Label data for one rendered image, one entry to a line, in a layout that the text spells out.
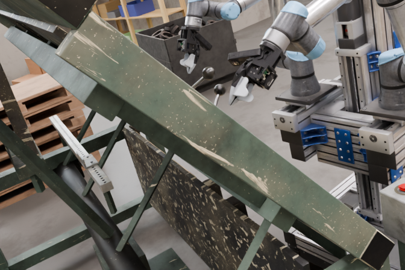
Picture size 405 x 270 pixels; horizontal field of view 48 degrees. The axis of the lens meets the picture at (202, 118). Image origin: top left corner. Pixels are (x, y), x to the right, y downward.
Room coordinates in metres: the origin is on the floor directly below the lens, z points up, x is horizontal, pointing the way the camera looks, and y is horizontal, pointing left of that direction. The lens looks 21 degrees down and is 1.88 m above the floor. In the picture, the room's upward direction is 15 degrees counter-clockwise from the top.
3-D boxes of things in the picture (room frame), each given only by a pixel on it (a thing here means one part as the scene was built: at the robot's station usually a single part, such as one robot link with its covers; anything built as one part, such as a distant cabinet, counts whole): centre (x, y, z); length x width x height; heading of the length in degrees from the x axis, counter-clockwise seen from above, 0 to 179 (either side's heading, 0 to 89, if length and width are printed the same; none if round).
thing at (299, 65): (2.17, -0.54, 1.20); 0.13 x 0.12 x 0.14; 20
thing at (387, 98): (1.75, -0.81, 1.09); 0.15 x 0.15 x 0.10
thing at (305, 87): (2.16, -0.54, 1.09); 0.15 x 0.15 x 0.10
